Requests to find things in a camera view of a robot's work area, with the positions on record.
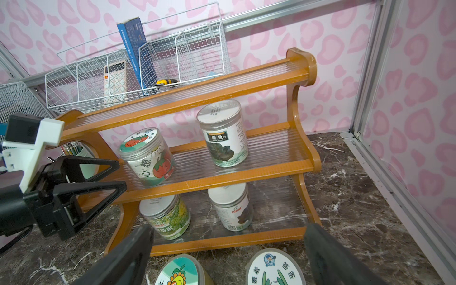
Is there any sunflower lid seed jar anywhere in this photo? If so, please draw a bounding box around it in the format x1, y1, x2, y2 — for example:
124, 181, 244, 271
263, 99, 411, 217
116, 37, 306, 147
155, 254, 215, 285

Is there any white pink calculator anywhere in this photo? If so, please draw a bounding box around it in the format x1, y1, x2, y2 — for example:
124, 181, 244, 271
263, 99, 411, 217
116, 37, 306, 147
103, 61, 127, 107

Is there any green label white-lid jar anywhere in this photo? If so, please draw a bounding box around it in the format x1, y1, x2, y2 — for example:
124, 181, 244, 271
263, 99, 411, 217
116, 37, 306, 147
139, 194, 191, 241

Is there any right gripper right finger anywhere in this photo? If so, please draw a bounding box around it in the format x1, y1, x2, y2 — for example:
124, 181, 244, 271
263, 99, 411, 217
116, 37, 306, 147
304, 223, 386, 285

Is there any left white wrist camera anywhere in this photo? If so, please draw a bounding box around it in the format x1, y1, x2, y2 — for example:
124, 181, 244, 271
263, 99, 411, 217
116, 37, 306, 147
1, 114, 65, 192

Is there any coloured pencils bundle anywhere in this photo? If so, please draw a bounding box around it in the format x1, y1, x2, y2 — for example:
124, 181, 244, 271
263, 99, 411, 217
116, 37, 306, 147
60, 141, 84, 156

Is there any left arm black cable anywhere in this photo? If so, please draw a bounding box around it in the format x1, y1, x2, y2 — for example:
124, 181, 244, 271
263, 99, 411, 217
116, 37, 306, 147
0, 225, 34, 257

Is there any white wire wall basket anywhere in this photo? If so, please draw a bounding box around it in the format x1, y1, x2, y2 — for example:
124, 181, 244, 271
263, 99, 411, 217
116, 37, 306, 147
45, 2, 231, 114

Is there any yellow black tool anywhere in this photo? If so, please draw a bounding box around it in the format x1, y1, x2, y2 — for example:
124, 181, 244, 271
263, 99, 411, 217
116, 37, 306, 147
155, 79, 179, 87

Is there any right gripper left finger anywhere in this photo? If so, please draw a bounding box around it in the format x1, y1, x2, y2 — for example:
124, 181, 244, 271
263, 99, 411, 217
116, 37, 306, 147
74, 224, 154, 285

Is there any mint green pencil cup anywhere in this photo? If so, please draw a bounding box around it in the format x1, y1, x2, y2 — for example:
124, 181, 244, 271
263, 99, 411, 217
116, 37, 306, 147
60, 140, 100, 179

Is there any orange wooden three-tier shelf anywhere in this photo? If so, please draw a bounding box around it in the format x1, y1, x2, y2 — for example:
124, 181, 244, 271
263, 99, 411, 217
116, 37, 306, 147
59, 47, 322, 256

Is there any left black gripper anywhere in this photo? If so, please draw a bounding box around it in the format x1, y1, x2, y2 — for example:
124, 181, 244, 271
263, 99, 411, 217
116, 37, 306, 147
1, 156, 127, 241

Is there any tomato lid seed jar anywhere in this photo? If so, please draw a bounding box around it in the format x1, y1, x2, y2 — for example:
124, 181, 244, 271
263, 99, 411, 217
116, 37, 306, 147
119, 127, 176, 186

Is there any white mesh side basket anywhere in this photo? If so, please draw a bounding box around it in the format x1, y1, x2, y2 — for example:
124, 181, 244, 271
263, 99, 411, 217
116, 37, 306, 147
1, 82, 55, 144

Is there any green leaf lid seed jar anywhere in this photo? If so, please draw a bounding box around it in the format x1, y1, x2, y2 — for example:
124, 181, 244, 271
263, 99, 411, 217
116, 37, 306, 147
245, 248, 306, 285

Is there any blue book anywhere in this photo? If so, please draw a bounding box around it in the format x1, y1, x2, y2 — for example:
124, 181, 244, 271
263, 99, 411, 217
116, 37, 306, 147
116, 17, 156, 96

